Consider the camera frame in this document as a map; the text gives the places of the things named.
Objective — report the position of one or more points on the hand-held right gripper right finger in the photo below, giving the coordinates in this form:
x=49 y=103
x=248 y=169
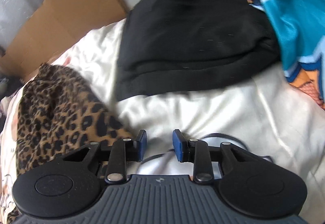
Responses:
x=177 y=145

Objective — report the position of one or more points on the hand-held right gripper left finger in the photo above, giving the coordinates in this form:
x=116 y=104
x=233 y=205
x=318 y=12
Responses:
x=143 y=142

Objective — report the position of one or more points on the leopard print pants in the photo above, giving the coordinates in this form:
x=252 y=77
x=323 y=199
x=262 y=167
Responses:
x=55 y=112

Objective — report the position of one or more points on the white printed bed sheet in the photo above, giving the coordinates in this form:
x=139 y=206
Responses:
x=215 y=117

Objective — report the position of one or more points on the black folded garment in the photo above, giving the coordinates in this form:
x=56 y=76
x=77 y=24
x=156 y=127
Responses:
x=193 y=36

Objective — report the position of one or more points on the brown cardboard sheet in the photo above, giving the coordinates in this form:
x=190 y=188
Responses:
x=63 y=18

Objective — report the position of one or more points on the teal printed blanket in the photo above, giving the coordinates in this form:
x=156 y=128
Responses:
x=297 y=18

